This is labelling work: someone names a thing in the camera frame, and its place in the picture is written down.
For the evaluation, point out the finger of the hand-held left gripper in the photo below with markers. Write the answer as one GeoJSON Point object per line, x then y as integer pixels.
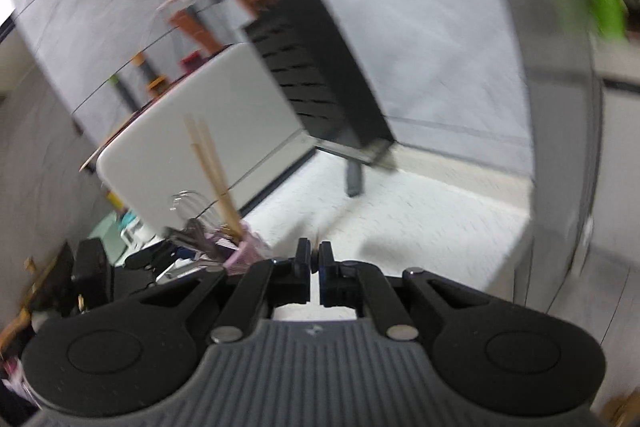
{"type": "Point", "coordinates": [195, 271]}
{"type": "Point", "coordinates": [150, 257]}

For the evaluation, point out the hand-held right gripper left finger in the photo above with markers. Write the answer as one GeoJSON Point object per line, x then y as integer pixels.
{"type": "Point", "coordinates": [301, 257]}

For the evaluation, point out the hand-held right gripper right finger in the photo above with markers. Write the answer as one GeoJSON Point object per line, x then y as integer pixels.
{"type": "Point", "coordinates": [326, 262]}

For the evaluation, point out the pink mesh cup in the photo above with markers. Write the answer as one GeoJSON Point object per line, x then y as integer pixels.
{"type": "Point", "coordinates": [245, 254]}

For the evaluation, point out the green plastic container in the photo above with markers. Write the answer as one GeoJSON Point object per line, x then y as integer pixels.
{"type": "Point", "coordinates": [107, 229]}

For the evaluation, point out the grey folding knife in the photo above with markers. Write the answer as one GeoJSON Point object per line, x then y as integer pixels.
{"type": "Point", "coordinates": [354, 179]}

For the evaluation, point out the white countertop appliance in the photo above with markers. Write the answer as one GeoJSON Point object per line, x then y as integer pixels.
{"type": "Point", "coordinates": [225, 117]}

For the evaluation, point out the orange board tab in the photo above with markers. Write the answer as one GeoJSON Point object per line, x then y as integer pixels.
{"type": "Point", "coordinates": [157, 85]}

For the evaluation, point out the black slotted knife block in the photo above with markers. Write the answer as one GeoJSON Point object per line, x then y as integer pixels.
{"type": "Point", "coordinates": [325, 72]}

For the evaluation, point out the red board tab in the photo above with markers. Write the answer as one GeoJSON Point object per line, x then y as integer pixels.
{"type": "Point", "coordinates": [192, 62]}

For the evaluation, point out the bright green object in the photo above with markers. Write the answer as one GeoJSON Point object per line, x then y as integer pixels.
{"type": "Point", "coordinates": [607, 7]}

